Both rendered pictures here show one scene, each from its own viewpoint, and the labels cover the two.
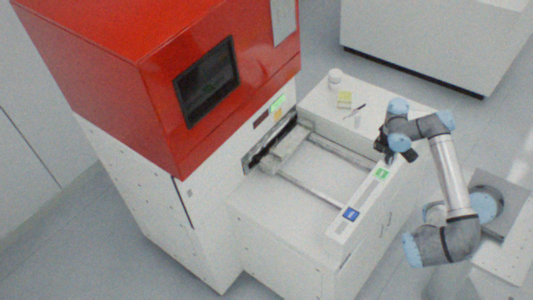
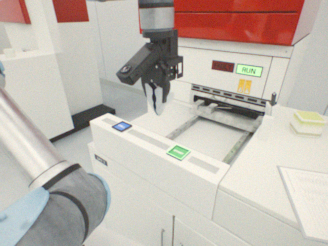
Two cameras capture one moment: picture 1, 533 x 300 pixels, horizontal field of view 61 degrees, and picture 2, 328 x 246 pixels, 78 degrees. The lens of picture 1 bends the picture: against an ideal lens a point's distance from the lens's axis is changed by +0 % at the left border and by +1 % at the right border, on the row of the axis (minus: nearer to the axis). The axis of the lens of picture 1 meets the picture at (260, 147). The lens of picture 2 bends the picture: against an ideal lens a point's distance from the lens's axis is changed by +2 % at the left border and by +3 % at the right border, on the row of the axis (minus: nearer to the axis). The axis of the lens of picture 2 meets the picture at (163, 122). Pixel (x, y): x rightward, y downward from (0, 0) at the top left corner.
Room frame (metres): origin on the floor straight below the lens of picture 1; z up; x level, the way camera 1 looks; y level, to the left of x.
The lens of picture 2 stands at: (1.07, -1.00, 1.35)
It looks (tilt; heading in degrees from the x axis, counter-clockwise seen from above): 29 degrees down; 83
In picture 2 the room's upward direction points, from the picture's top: straight up
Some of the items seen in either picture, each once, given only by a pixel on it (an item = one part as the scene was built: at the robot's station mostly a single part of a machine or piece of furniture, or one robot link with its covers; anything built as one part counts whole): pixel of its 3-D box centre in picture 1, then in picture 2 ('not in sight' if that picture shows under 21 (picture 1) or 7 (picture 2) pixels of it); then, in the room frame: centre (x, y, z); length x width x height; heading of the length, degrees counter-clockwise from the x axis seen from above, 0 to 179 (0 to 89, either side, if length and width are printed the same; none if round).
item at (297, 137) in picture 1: (287, 147); (224, 117); (1.51, -0.14, 0.87); 0.36 x 0.08 x 0.03; 135
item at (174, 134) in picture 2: (303, 186); (181, 129); (1.27, -0.17, 0.84); 0.50 x 0.02 x 0.03; 45
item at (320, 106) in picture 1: (365, 117); (305, 168); (1.60, -0.56, 0.89); 0.62 x 0.35 x 0.14; 45
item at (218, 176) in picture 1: (244, 146); (199, 76); (1.42, 0.08, 1.02); 0.82 x 0.03 x 0.40; 135
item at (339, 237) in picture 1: (366, 202); (149, 155); (1.10, -0.43, 0.89); 0.55 x 0.09 x 0.14; 135
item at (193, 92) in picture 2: (271, 141); (225, 105); (1.54, -0.06, 0.89); 0.44 x 0.02 x 0.10; 135
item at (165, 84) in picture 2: not in sight; (161, 85); (1.13, -0.53, 1.19); 0.05 x 0.02 x 0.09; 130
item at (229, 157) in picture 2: (334, 151); (235, 149); (1.46, -0.37, 0.84); 0.50 x 0.02 x 0.03; 45
